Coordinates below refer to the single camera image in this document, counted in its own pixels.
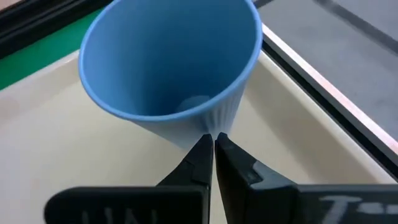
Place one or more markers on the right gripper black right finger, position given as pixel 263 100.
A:
pixel 248 199

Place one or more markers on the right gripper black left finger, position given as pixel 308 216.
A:
pixel 189 199

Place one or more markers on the blue ribbed plastic cup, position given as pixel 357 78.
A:
pixel 171 62

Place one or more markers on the beige plastic serving tray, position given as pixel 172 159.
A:
pixel 62 140

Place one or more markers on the green table mat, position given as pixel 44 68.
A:
pixel 37 56

